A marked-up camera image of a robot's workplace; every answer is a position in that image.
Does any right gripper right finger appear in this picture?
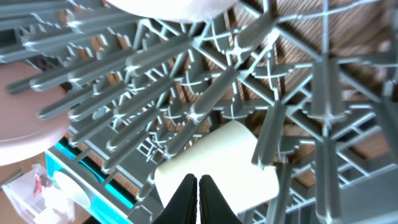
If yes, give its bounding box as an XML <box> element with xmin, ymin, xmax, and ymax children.
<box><xmin>199</xmin><ymin>175</ymin><xmax>242</xmax><ymax>224</ymax></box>

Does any clear plastic bin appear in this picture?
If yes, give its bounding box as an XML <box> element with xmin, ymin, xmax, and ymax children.
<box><xmin>2</xmin><ymin>164</ymin><xmax>59</xmax><ymax>224</ymax></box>

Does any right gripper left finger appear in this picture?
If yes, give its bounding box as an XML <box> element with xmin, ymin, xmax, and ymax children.
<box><xmin>152</xmin><ymin>174</ymin><xmax>198</xmax><ymax>224</ymax></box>

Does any red snack wrapper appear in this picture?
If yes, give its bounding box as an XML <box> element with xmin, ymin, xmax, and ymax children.
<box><xmin>34</xmin><ymin>173</ymin><xmax>47</xmax><ymax>197</ymax></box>

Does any small white plate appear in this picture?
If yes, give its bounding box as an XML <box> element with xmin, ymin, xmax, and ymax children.
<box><xmin>107</xmin><ymin>0</ymin><xmax>238</xmax><ymax>22</ymax></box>

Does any grey dishwasher rack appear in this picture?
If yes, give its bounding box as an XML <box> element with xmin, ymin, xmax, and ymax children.
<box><xmin>1</xmin><ymin>0</ymin><xmax>397</xmax><ymax>223</ymax></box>

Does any teal serving tray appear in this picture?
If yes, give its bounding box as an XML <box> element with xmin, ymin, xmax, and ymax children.
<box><xmin>45</xmin><ymin>138</ymin><xmax>136</xmax><ymax>223</ymax></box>

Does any white cup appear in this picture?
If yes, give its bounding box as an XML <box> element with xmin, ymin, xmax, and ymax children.
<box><xmin>154</xmin><ymin>121</ymin><xmax>279</xmax><ymax>214</ymax></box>

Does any large white plate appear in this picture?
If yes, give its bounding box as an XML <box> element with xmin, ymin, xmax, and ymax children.
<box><xmin>1</xmin><ymin>62</ymin><xmax>70</xmax><ymax>166</ymax></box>

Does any white napkin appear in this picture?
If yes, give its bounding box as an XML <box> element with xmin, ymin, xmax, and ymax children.
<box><xmin>34</xmin><ymin>187</ymin><xmax>75</xmax><ymax>224</ymax></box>

